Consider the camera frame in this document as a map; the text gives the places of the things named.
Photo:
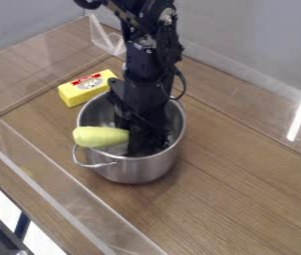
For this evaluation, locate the clear acrylic corner bracket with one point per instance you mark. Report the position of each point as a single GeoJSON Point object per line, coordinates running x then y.
{"type": "Point", "coordinates": [108, 41]}

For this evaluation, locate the yellow butter block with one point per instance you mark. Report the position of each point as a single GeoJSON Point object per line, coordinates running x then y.
{"type": "Point", "coordinates": [77, 91]}

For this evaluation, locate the silver metal pot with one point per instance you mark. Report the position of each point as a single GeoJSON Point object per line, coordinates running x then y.
{"type": "Point", "coordinates": [111, 161]}

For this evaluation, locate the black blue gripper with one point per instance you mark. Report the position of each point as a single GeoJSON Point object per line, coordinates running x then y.
{"type": "Point", "coordinates": [140, 94]}

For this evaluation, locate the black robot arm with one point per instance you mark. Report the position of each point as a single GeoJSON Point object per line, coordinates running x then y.
{"type": "Point", "coordinates": [144, 18]}

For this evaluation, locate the clear acrylic front barrier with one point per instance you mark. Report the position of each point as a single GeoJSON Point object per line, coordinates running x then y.
{"type": "Point", "coordinates": [116, 216]}

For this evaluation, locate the dark metal table frame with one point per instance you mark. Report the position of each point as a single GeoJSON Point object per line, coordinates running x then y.
{"type": "Point", "coordinates": [1, 232]}

